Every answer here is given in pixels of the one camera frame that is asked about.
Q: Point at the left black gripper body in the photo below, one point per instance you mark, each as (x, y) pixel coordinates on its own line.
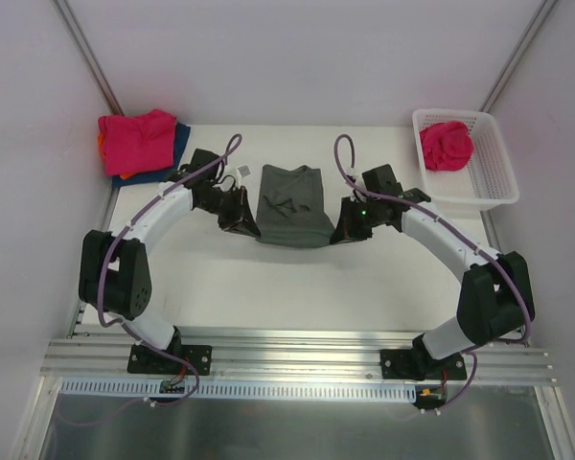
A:
(231, 209)

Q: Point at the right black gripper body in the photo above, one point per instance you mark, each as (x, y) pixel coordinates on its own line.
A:
(355, 218)

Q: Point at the dark grey t-shirt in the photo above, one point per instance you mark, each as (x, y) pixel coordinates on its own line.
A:
(291, 208)

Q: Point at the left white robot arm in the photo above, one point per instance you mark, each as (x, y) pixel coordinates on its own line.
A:
(114, 265)

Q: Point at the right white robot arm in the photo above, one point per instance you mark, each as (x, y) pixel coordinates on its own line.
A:
(495, 295)

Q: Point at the folded blue t-shirt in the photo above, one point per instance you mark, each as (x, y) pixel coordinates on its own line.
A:
(181, 138)

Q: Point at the folded pink t-shirt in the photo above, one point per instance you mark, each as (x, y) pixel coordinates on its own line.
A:
(137, 144)

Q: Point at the crumpled pink t-shirt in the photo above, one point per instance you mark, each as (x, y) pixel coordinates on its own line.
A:
(446, 147)

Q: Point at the white plastic basket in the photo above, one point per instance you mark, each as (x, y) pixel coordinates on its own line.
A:
(487, 181)

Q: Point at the folded orange t-shirt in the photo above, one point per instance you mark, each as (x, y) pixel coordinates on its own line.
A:
(100, 144)

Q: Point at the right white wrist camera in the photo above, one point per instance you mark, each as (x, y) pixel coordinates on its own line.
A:
(354, 179)

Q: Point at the aluminium mounting rail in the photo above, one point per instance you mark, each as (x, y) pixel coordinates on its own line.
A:
(321, 356)

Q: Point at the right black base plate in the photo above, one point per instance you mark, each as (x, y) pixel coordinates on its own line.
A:
(412, 364)

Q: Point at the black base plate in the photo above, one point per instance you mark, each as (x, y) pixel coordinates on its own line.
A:
(412, 364)
(143, 360)

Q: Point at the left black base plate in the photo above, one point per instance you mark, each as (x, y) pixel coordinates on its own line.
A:
(143, 360)

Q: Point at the white slotted cable duct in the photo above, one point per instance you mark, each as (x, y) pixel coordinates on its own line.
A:
(242, 390)

